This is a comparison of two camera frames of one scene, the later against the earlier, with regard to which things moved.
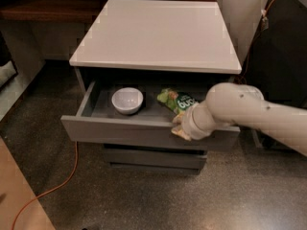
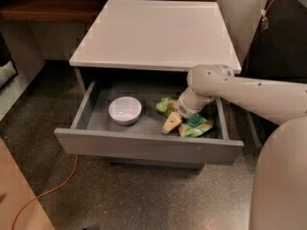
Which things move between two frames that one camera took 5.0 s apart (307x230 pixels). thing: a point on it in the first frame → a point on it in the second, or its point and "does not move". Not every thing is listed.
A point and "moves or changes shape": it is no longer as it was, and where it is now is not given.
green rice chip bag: [176, 101] moves or changes shape
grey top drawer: [98, 116] moves or changes shape
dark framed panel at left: [8, 68] does not move
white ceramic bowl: [127, 100] → [125, 110]
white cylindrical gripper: [188, 124] → [186, 109]
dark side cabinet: [276, 61] does not move
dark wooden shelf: [59, 6] does not move
